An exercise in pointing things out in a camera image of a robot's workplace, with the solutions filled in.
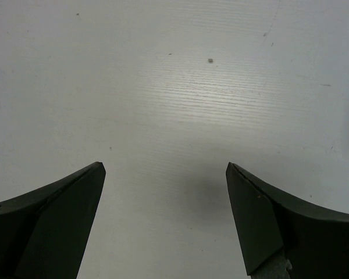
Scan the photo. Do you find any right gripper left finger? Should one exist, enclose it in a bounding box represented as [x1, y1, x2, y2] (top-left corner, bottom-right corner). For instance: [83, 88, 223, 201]
[0, 162, 106, 278]

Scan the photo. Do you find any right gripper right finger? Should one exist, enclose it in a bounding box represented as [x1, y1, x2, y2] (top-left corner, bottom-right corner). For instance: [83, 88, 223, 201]
[226, 163, 349, 278]

